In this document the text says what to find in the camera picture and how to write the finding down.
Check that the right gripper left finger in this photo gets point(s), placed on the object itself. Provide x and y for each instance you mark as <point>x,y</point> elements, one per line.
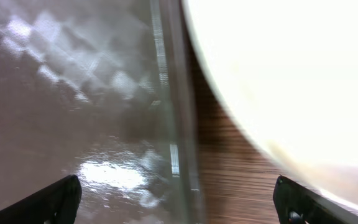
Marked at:
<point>57,203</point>

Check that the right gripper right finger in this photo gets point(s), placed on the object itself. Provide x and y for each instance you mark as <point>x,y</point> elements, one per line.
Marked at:
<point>297,204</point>

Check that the large dark serving tray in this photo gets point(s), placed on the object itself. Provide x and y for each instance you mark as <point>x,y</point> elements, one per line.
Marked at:
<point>99,89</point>

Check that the white plate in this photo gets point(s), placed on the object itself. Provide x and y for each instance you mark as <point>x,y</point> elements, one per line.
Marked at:
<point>287,73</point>

